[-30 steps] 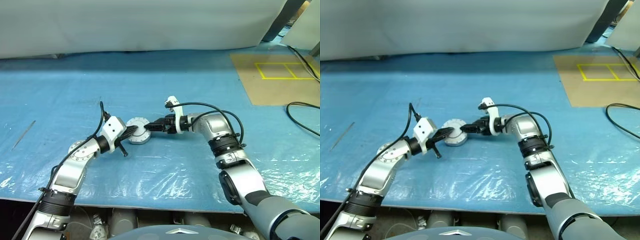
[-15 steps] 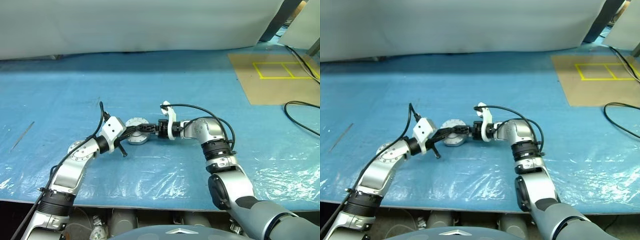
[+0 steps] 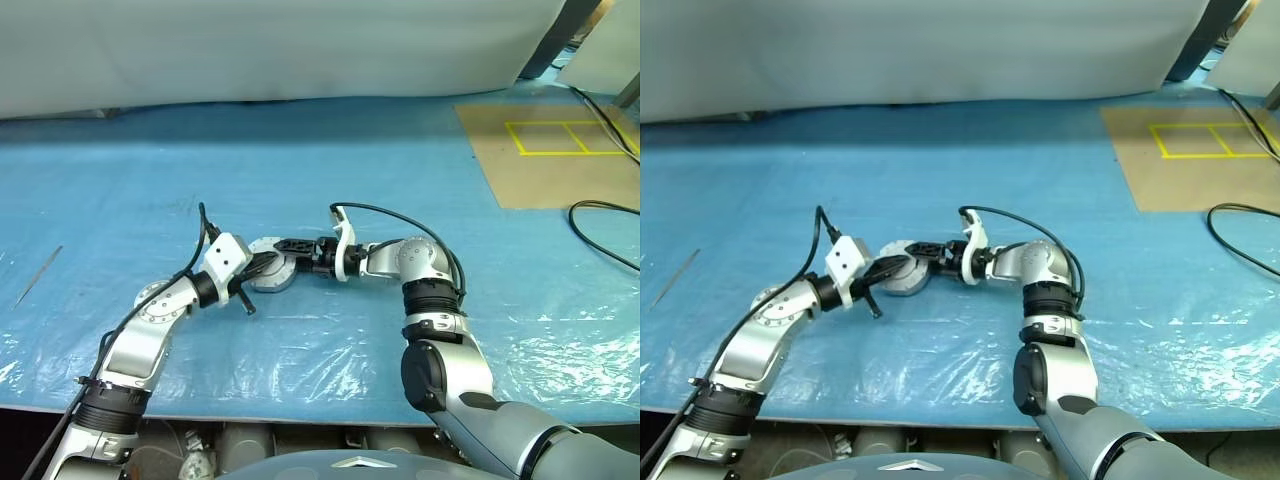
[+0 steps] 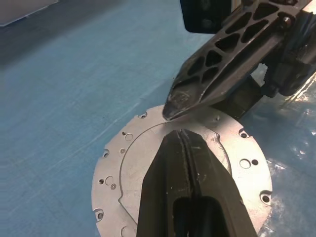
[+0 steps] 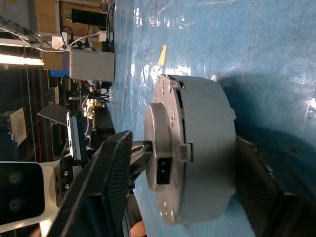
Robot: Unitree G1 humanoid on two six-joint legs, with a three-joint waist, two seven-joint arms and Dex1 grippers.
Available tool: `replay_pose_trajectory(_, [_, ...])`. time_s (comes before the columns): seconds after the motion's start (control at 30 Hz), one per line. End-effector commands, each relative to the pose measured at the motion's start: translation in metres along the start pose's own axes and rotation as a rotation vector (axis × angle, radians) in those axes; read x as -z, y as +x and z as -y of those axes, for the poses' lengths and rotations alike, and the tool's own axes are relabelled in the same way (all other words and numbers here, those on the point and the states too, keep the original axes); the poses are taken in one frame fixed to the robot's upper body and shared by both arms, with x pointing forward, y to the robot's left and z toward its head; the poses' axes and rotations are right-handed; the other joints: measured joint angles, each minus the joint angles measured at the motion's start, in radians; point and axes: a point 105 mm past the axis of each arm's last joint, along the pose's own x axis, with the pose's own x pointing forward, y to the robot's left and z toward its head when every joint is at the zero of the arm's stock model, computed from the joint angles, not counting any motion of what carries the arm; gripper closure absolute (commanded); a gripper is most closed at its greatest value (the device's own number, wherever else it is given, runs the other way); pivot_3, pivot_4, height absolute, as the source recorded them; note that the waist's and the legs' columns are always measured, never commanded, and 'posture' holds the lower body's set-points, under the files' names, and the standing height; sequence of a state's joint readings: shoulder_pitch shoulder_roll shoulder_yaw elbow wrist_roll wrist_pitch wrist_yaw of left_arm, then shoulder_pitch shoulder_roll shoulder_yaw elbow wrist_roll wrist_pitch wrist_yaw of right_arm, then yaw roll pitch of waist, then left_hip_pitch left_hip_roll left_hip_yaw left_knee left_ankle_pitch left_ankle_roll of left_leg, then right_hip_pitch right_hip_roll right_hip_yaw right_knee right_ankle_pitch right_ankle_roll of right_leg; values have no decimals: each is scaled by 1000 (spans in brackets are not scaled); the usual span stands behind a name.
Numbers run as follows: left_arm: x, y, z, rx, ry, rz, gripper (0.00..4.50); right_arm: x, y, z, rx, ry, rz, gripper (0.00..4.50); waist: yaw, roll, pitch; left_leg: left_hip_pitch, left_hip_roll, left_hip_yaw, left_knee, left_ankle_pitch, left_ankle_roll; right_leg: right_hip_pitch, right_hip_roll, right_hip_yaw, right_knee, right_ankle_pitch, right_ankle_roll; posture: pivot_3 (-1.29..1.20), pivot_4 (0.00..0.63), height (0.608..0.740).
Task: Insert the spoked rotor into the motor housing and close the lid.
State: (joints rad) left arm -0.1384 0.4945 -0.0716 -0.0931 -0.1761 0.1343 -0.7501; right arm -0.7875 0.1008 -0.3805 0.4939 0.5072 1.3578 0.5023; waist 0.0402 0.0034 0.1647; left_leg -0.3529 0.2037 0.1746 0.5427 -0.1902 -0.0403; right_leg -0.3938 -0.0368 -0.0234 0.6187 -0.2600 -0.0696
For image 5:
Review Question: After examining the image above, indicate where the white power adapter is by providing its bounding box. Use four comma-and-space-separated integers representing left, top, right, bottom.
51, 36, 69, 50

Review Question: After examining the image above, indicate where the bright light strip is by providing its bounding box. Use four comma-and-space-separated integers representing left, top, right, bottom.
0, 53, 45, 66

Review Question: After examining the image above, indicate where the white rectangular box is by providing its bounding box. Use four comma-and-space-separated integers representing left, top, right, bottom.
69, 49, 116, 82

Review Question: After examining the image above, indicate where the grey round motor housing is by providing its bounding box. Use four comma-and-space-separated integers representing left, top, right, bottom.
176, 74, 237, 227

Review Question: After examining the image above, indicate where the blue plastic table cover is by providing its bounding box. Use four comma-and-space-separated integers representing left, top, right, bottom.
108, 0, 316, 237

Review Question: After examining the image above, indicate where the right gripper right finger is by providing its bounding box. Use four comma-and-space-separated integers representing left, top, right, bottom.
236, 136, 316, 237

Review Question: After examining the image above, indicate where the brown cardboard box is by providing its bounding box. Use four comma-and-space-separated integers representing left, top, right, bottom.
34, 0, 109, 34

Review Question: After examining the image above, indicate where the white stereo camera head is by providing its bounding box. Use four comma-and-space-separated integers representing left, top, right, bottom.
0, 160, 62, 225

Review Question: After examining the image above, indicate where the black rectangular device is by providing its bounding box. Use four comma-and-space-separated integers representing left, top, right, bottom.
71, 8, 108, 25

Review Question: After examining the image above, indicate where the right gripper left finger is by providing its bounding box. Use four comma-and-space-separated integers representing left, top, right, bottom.
46, 130, 134, 237

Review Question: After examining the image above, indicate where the silver round motor lid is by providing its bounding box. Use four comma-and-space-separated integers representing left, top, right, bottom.
144, 73, 195, 226

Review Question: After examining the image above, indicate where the yellow tape scrap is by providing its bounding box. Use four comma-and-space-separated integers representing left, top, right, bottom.
157, 44, 167, 67

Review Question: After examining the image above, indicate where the grey slanted plate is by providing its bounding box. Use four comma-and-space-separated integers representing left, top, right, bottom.
37, 102, 69, 126

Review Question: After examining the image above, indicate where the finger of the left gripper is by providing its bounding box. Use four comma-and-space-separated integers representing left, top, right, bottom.
127, 158, 149, 189
131, 140, 153, 160

